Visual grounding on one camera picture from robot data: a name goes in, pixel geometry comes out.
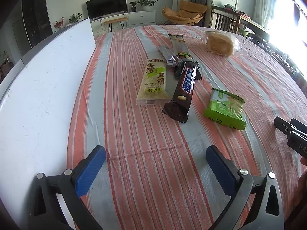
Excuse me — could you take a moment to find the small potted plant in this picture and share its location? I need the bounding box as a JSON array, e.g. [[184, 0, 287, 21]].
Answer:
[[130, 1, 137, 12]]

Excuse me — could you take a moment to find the bread loaf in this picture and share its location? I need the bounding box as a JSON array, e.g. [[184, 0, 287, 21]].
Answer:
[[202, 30, 243, 57]]

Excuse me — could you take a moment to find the green potted plant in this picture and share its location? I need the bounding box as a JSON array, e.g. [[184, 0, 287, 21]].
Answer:
[[137, 0, 158, 11]]

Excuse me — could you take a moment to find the dark brown chocolate bar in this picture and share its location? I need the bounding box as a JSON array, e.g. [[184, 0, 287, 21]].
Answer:
[[162, 61, 199, 123]]

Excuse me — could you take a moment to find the white cardboard box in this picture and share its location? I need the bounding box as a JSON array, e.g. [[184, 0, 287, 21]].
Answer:
[[1, 19, 96, 229]]

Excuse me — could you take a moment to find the wooden bench stool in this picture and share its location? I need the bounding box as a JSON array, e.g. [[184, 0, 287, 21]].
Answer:
[[104, 17, 129, 32]]

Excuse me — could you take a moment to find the right hand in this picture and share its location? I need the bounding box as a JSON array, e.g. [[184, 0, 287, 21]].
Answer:
[[293, 170, 306, 207]]

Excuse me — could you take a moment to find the grey dark snack stick packet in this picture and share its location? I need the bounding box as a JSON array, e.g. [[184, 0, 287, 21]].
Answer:
[[158, 45, 183, 67]]

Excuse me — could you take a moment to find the orange lounge chair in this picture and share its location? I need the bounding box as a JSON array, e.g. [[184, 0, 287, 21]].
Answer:
[[162, 0, 208, 25]]

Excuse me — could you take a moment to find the white tv cabinet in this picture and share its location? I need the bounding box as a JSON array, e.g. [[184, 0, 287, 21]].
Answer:
[[91, 10, 157, 36]]

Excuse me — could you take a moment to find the cream rice cracker packet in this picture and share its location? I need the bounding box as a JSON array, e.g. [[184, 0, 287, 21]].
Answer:
[[136, 59, 170, 105]]

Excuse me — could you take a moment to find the green snack packet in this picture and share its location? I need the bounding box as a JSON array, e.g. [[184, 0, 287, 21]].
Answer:
[[204, 88, 246, 130]]

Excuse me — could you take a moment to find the black television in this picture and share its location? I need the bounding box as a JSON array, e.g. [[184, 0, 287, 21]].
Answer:
[[86, 0, 127, 19]]

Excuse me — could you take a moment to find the red flower plant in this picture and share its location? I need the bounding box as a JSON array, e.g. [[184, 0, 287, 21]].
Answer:
[[53, 17, 64, 31]]

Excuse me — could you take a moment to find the leafy plant white vase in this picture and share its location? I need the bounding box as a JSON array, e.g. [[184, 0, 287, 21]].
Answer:
[[67, 13, 83, 26]]

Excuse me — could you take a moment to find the wooden slatted chair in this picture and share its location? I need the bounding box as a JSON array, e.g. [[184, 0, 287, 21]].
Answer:
[[209, 5, 241, 34]]

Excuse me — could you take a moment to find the long brown yellow snack packet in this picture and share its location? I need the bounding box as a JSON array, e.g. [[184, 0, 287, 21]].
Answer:
[[169, 34, 194, 62]]

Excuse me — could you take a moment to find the black display cabinet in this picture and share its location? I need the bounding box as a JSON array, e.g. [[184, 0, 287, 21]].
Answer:
[[21, 0, 53, 48]]

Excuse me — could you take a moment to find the striped red grey tablecloth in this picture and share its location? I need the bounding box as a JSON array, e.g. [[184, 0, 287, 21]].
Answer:
[[67, 25, 306, 229]]

